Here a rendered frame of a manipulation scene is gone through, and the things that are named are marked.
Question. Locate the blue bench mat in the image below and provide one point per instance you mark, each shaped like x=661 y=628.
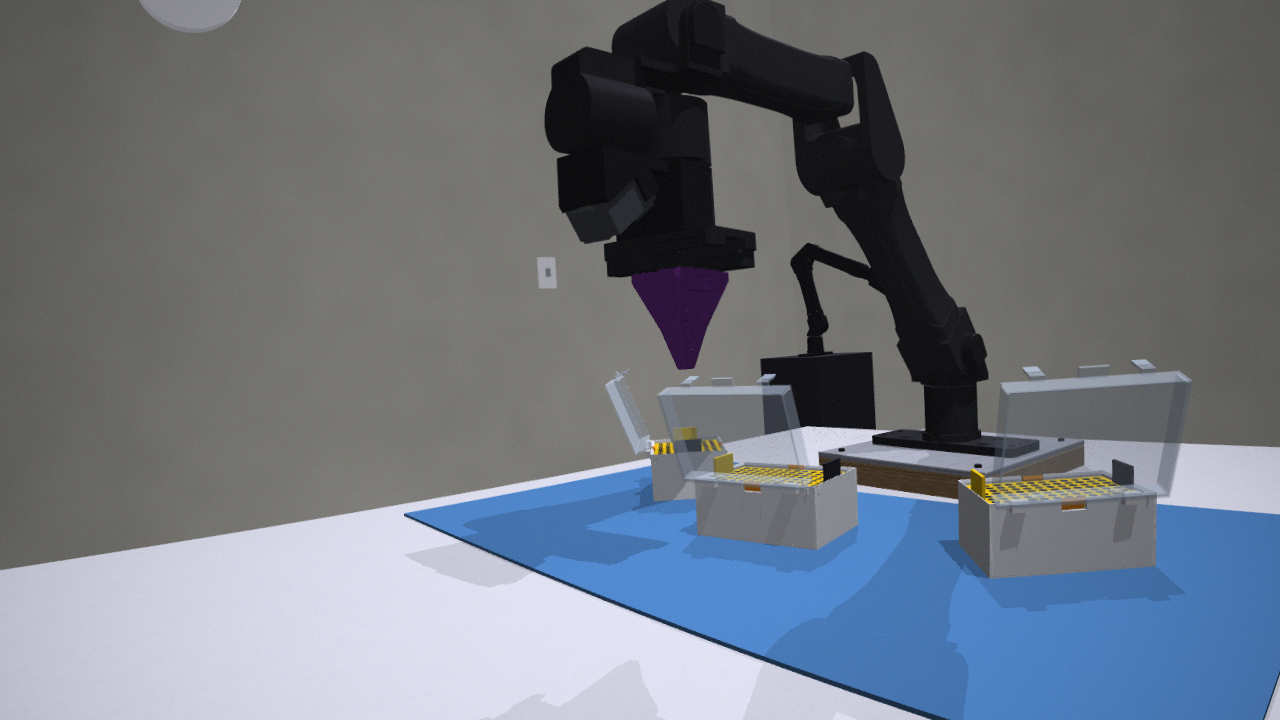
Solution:
x=896 y=611

